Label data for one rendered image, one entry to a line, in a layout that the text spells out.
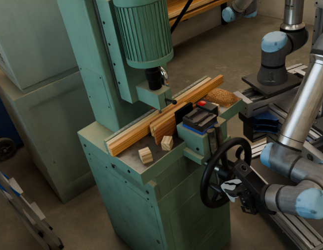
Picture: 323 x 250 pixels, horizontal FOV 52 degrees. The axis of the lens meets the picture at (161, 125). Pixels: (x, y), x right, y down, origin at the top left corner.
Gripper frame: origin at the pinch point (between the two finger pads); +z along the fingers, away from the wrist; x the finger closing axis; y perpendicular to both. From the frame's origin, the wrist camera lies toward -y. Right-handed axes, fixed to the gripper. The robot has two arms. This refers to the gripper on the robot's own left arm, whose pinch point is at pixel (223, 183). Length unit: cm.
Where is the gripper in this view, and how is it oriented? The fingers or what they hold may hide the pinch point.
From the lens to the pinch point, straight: 114.7
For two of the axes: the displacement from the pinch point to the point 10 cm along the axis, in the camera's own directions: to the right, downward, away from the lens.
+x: 7.6, -4.6, 4.6
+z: -5.0, 0.6, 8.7
